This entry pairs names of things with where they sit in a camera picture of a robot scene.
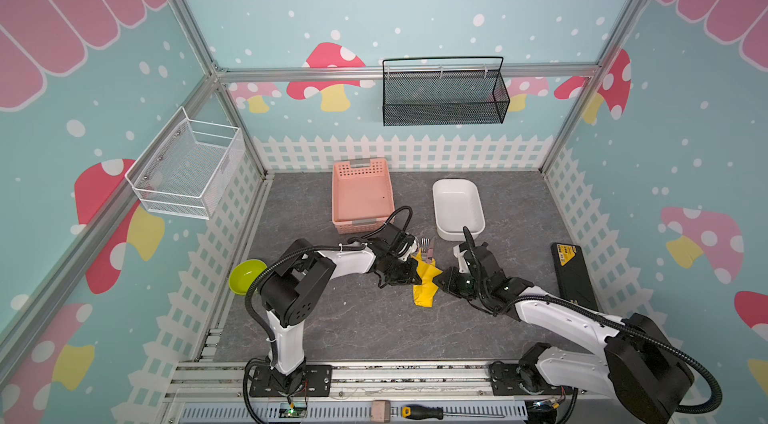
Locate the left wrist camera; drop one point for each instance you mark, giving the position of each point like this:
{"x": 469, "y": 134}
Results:
{"x": 411, "y": 245}

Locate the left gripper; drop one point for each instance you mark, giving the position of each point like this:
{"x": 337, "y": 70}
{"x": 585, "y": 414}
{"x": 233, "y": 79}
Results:
{"x": 410, "y": 274}

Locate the white wire mesh basket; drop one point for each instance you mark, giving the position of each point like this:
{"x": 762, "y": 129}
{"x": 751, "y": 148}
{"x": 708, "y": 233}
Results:
{"x": 187, "y": 168}

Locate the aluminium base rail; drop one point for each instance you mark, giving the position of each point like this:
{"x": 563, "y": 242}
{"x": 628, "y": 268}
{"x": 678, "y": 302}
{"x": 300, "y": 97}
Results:
{"x": 373, "y": 392}

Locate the green plastic bowl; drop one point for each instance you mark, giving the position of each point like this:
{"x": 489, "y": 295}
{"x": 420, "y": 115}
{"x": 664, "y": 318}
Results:
{"x": 244, "y": 274}

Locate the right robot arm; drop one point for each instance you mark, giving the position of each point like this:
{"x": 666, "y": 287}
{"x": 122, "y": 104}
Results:
{"x": 629, "y": 359}

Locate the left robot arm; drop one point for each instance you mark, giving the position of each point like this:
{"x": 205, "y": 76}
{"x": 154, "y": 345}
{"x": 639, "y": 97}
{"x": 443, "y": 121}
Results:
{"x": 284, "y": 295}

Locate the yellow black screwdriver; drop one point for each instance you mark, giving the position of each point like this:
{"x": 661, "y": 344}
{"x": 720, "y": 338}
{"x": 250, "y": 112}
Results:
{"x": 421, "y": 412}

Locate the black box yellow label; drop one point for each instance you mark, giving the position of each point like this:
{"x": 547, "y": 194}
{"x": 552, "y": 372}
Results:
{"x": 572, "y": 275}

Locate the yellow paper napkin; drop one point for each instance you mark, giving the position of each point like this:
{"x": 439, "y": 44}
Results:
{"x": 423, "y": 293}

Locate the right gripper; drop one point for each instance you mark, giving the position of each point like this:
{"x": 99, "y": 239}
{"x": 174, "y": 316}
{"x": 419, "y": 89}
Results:
{"x": 459, "y": 283}

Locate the fork with teal handle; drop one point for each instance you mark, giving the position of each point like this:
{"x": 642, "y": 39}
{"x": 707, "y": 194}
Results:
{"x": 426, "y": 249}

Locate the pink plastic basket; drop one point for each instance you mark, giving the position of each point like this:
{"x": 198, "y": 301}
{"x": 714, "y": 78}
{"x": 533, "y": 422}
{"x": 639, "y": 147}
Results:
{"x": 362, "y": 195}

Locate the black wire mesh basket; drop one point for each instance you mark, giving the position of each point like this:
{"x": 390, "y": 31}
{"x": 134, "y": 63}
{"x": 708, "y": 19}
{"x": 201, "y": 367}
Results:
{"x": 436, "y": 91}

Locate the white plastic bin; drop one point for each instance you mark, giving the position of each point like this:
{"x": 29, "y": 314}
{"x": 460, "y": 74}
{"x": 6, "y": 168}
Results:
{"x": 457, "y": 204}

